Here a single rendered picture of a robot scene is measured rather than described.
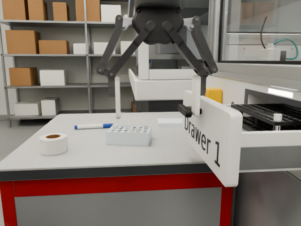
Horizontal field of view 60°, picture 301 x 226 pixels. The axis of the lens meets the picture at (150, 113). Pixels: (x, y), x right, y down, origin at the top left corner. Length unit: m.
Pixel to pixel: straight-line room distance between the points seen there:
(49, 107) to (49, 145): 3.67
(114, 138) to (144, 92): 0.57
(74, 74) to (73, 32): 0.68
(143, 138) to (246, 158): 0.39
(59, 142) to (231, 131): 0.47
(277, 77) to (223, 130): 0.22
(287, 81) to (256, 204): 0.30
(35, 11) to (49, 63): 0.88
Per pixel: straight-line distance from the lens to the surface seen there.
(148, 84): 1.29
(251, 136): 0.41
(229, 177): 0.39
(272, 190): 0.61
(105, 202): 0.68
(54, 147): 0.71
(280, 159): 0.44
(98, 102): 4.69
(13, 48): 4.42
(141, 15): 0.44
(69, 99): 4.73
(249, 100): 0.68
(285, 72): 0.55
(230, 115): 0.37
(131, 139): 0.75
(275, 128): 0.47
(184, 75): 1.31
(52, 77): 4.26
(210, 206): 0.72
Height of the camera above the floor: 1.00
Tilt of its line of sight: 11 degrees down
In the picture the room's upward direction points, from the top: straight up
